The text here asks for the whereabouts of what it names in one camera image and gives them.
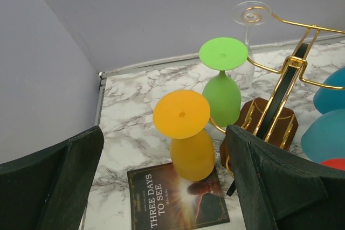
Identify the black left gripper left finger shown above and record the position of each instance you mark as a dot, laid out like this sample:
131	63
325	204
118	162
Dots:
49	189

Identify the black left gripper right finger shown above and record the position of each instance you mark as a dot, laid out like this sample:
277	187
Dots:
279	190

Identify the red plastic goblet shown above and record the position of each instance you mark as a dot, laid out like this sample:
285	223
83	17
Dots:
337	163

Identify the blue plastic goblet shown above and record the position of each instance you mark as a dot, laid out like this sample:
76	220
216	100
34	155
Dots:
324	139
326	100

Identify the yellow plastic goblet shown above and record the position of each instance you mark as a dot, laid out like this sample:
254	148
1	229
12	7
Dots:
182	116

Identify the green plastic goblet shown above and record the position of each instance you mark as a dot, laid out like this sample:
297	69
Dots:
223	54

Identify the clear wine glass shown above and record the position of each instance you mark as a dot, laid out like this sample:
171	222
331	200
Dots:
248	41

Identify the dark book three days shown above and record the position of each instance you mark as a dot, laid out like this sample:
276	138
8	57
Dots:
161	199

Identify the gold wire wine glass rack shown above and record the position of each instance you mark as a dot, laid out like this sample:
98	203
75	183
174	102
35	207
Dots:
293	68

